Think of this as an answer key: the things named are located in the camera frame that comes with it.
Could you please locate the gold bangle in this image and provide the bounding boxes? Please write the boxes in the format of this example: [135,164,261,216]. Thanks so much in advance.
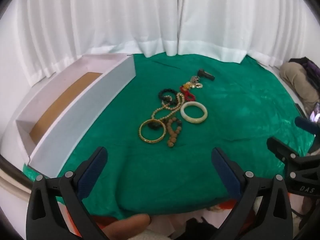
[139,119,167,144]

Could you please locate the purple and black bag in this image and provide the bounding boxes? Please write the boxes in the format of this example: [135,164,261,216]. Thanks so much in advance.
[289,57,320,80]

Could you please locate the black bead bracelet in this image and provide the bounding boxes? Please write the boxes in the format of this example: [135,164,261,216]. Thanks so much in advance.
[158,89,175,105]

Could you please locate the beige cloth bundle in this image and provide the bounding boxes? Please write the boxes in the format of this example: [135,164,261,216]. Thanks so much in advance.
[279,61,320,116]

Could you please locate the white jade bangle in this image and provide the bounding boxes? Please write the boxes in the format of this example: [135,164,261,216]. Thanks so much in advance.
[180,102,208,124]

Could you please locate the wooden bead bracelet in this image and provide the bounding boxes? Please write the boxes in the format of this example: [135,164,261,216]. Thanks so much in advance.
[162,117,183,149]

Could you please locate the white box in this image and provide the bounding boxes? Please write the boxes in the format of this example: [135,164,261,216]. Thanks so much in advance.
[0,54,137,178]

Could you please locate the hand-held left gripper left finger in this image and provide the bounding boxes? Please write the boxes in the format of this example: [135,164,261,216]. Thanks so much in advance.
[26,146,108,240]

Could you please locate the red bead bracelet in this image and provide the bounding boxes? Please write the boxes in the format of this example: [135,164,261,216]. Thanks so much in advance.
[179,85,197,102]

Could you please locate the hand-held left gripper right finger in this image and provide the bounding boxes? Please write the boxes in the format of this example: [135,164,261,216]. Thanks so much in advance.
[211,147,293,240]

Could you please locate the green velvet cloth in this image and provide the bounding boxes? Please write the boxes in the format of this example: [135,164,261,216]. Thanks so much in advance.
[22,52,315,221]

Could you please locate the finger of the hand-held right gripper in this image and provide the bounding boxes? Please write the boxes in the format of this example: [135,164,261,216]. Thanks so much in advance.
[266,137,320,172]
[294,117,320,137]

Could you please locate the white curtain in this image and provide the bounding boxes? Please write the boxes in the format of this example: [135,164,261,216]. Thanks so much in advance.
[0,0,181,85]
[176,0,320,67]

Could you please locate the gold beaded rope necklace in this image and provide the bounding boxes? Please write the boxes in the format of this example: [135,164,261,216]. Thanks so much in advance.
[151,92,185,122]

